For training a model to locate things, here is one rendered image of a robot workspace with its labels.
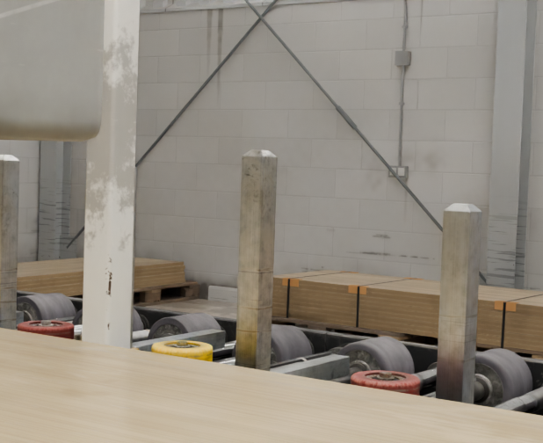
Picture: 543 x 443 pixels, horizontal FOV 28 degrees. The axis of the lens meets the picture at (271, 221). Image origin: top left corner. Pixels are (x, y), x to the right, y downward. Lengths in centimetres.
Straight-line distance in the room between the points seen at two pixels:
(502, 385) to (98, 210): 70
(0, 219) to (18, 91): 159
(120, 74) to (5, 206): 42
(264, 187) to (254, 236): 7
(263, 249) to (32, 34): 127
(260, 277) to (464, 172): 654
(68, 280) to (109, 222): 660
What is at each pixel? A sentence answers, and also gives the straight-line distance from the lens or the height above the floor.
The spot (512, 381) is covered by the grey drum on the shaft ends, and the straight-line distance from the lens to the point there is 179.
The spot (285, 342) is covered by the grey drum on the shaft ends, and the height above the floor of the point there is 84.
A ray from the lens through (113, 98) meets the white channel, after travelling 147.
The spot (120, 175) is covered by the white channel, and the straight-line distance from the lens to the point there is 148.
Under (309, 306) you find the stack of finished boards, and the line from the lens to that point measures 714.
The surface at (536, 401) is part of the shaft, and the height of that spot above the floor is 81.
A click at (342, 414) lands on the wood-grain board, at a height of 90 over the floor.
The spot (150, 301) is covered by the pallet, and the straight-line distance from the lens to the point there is 875.
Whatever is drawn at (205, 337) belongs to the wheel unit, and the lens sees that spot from 188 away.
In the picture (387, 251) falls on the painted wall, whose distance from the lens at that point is 827.
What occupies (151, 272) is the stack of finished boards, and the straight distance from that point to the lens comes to 878.
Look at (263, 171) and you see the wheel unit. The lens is 147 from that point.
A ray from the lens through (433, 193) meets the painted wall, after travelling 808.
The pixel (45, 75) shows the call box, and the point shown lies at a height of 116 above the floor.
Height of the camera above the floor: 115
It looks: 3 degrees down
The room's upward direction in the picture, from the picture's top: 2 degrees clockwise
